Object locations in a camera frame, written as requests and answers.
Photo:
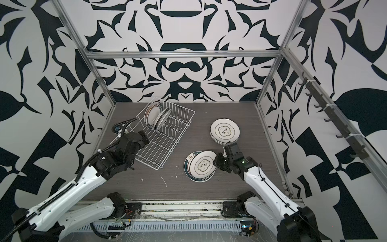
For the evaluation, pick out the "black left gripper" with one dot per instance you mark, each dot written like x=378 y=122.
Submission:
x=143 y=137

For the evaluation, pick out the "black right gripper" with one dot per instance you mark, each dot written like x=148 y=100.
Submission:
x=216 y=161

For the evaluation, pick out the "green banner rim plate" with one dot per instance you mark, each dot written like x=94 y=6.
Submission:
x=152 y=112

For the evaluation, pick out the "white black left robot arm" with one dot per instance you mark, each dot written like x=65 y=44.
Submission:
x=51 y=220

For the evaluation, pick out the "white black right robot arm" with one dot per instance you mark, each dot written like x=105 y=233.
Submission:
x=284 y=218

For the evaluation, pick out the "stack of unloaded plates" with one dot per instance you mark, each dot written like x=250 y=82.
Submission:
x=221 y=141

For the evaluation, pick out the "white wire dish rack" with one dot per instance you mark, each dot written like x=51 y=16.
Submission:
x=162 y=142

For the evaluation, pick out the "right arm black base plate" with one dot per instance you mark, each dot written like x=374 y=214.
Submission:
x=234 y=209

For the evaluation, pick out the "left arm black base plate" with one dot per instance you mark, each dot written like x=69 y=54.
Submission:
x=133 y=210

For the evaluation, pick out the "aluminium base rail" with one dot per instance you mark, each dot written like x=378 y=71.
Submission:
x=186 y=210

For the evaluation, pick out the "white slotted cable duct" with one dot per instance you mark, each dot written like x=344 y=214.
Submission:
x=173 y=226

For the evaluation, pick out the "aluminium cage frame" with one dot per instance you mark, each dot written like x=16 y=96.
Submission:
x=374 y=163

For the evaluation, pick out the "black wall hook rail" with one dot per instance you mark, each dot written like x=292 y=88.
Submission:
x=336 y=117

